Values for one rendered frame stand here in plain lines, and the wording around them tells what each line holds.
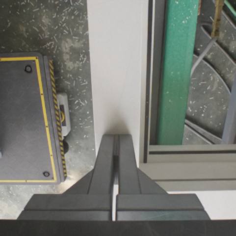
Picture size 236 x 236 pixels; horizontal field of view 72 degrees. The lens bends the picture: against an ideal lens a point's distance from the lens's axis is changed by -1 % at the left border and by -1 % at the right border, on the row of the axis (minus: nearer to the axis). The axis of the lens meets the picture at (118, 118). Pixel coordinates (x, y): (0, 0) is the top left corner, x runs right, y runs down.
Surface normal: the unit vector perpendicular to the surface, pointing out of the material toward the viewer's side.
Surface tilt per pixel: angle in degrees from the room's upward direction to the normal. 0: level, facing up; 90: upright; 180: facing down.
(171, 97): 0
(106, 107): 0
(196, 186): 90
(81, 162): 0
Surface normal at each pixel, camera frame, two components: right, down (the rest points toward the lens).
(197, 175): -0.01, -0.96
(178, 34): -0.01, 0.29
